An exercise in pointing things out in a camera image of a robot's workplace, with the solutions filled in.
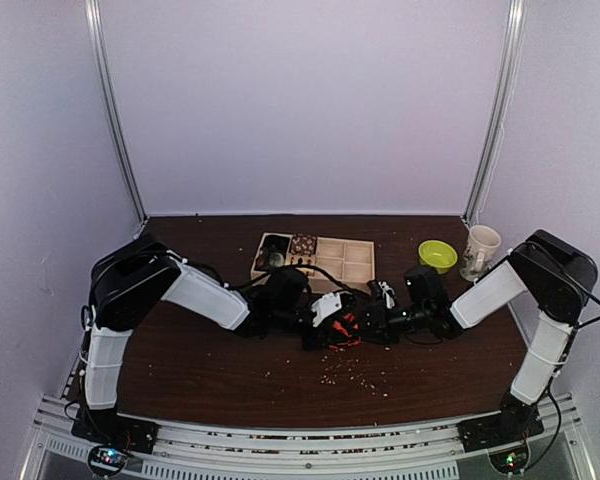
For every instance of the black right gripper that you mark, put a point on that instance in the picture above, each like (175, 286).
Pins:
(378, 330)

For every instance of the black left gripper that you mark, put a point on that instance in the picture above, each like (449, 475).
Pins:
(323, 336)

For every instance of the red navy striped tie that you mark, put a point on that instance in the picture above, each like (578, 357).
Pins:
(347, 330)

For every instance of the wooden compartment box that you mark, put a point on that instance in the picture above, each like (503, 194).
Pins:
(350, 262)

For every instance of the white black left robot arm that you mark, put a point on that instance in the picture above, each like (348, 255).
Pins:
(129, 283)

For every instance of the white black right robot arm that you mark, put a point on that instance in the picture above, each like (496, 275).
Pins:
(558, 277)

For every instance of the beige patterned rolled tie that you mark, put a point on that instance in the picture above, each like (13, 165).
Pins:
(301, 261)

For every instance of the green bowl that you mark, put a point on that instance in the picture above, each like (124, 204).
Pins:
(438, 255)

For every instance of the dark patterned rolled tie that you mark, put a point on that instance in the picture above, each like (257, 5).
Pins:
(268, 260)

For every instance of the brown floral rolled tie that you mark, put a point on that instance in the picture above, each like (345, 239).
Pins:
(303, 245)

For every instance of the black rolled tie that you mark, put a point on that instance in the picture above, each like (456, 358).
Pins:
(276, 242)

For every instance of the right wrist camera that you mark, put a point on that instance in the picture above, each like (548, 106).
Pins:
(382, 292)

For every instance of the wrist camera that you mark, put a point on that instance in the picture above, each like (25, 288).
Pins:
(382, 292)
(330, 304)

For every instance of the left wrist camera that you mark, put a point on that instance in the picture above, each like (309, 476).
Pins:
(330, 304)

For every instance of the aluminium front rail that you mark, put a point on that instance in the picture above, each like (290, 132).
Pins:
(421, 450)

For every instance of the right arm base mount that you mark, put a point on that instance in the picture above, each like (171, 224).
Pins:
(515, 422)

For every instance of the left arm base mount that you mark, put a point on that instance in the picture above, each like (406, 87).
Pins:
(115, 438)

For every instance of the right aluminium frame post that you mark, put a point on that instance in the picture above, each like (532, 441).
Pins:
(494, 135)

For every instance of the aluminium frame post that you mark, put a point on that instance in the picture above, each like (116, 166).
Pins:
(97, 38)
(494, 135)

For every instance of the left aluminium frame post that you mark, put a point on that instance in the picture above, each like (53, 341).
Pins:
(97, 38)

